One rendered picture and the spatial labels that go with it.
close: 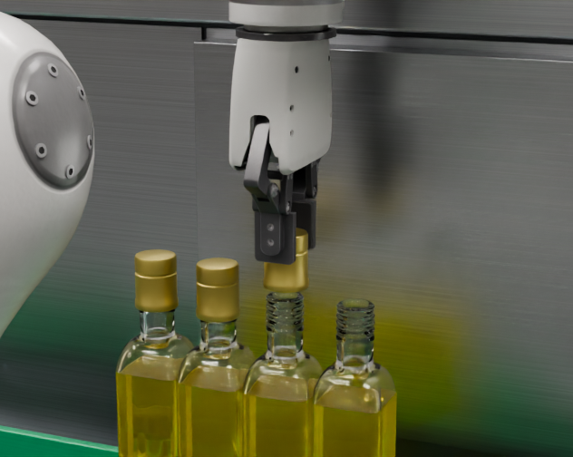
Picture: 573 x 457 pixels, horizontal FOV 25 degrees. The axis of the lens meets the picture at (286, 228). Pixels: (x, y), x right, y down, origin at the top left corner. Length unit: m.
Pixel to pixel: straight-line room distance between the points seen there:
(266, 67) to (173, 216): 0.32
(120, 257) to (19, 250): 0.72
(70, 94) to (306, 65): 0.43
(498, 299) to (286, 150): 0.25
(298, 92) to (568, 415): 0.37
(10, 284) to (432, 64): 0.58
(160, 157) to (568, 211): 0.38
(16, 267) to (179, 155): 0.67
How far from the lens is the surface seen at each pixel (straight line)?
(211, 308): 1.04
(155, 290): 1.07
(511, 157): 1.08
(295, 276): 1.01
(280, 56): 0.95
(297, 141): 0.96
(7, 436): 1.26
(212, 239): 1.19
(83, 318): 1.31
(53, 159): 0.54
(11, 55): 0.54
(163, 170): 1.23
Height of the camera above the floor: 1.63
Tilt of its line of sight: 15 degrees down
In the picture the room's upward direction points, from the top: straight up
